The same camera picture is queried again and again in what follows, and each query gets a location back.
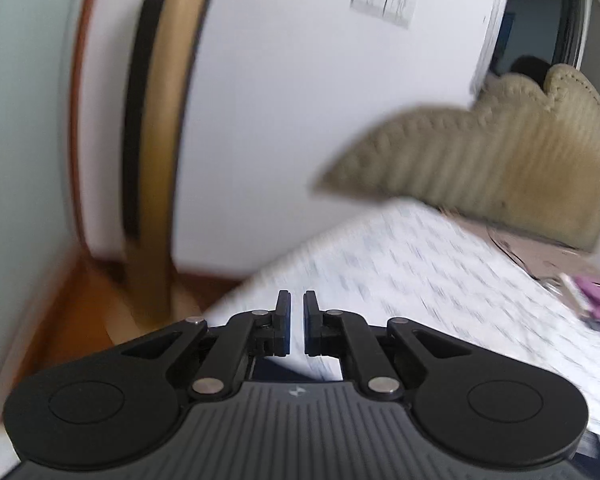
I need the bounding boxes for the white bedsheet with blue script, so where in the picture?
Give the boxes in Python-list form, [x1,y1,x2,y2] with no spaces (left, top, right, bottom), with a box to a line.
[204,200,600,438]

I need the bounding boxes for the olive green upholstered headboard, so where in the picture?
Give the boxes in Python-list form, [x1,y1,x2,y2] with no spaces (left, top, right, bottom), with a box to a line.
[317,64,600,252]

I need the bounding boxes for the dark window with white frame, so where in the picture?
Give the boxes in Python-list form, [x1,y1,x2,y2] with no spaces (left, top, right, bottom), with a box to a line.
[490,0,600,94]

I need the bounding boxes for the white wall socket plate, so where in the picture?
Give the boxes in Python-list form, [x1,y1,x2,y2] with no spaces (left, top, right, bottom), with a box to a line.
[350,0,416,29]

